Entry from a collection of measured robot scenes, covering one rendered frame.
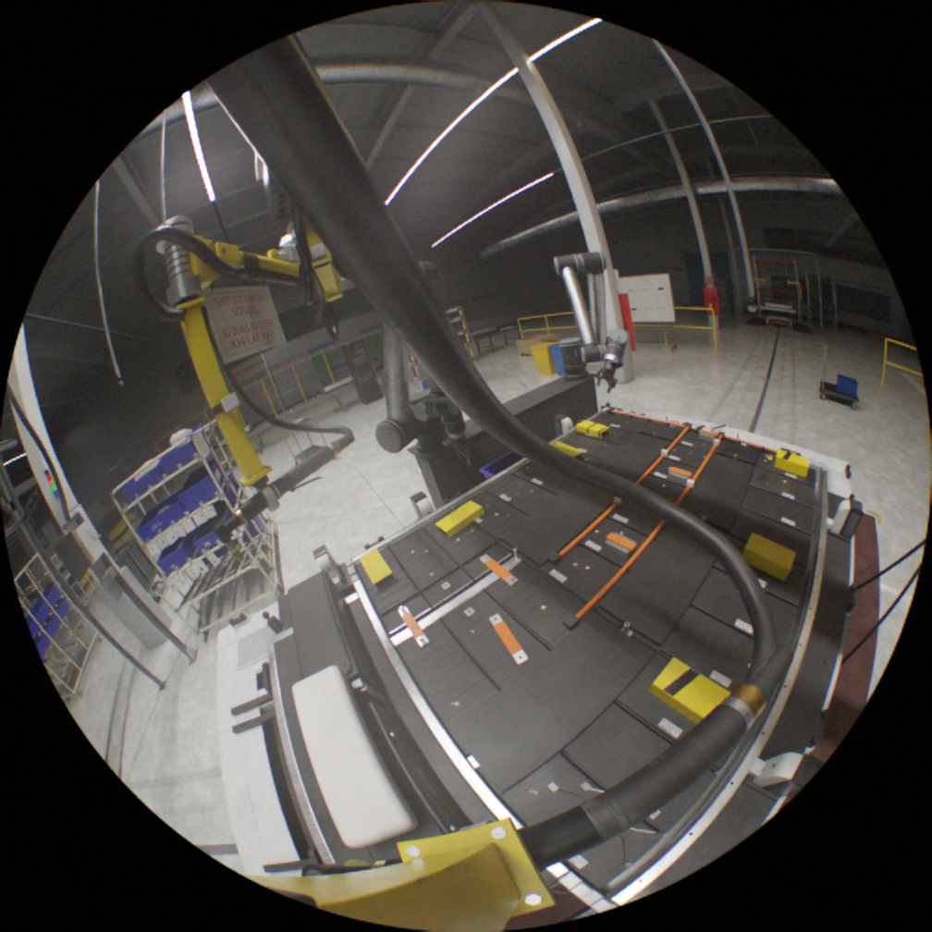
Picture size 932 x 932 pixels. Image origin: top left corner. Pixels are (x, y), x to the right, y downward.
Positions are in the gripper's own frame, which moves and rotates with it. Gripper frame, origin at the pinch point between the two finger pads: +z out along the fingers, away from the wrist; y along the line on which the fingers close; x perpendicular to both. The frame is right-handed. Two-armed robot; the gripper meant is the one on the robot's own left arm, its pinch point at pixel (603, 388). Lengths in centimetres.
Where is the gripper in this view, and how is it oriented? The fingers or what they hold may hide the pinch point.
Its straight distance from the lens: 180.5
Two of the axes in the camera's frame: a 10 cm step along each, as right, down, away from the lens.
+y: -9.0, -3.6, -2.6
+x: 2.3, 1.3, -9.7
